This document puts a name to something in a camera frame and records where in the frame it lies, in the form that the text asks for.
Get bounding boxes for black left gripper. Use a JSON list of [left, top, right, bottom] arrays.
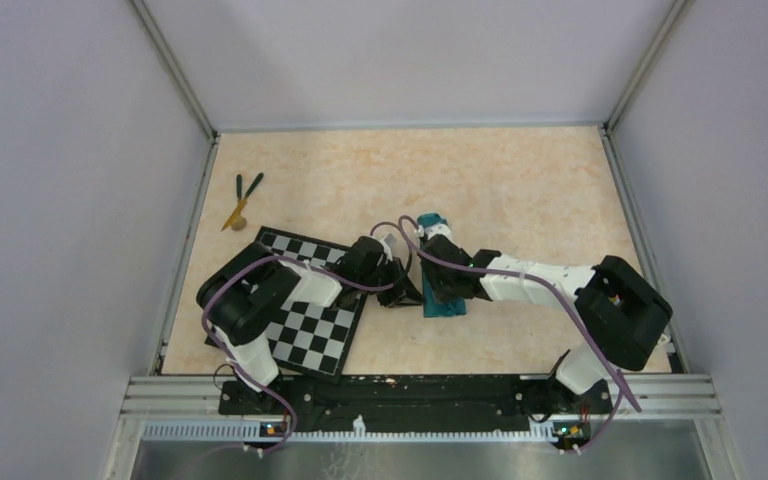
[[357, 257, 426, 308]]

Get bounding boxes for teal cloth napkin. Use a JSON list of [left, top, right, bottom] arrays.
[[417, 213, 467, 318]]

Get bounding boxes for green handled gold spoon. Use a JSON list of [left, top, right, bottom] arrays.
[[228, 172, 265, 231]]

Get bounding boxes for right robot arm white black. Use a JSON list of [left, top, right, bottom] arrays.
[[418, 232, 673, 412]]

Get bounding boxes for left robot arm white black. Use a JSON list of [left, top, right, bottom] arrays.
[[196, 232, 424, 414]]

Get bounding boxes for black white checkerboard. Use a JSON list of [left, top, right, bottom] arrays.
[[228, 227, 365, 385]]

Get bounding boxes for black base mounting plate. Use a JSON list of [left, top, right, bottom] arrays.
[[218, 374, 615, 417]]

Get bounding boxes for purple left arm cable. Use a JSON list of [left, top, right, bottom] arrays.
[[200, 221, 415, 458]]

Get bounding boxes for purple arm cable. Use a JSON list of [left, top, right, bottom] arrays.
[[200, 221, 415, 458], [397, 215, 642, 455]]

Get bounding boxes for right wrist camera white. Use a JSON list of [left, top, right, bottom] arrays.
[[416, 223, 454, 242]]

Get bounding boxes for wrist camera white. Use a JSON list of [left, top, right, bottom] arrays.
[[377, 233, 397, 261], [416, 223, 454, 242]]

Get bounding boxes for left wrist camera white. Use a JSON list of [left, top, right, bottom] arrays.
[[377, 233, 397, 261]]

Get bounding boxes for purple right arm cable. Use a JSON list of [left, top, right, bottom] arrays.
[[397, 215, 642, 455]]

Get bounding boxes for aluminium front rail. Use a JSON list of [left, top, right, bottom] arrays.
[[105, 373, 744, 479]]

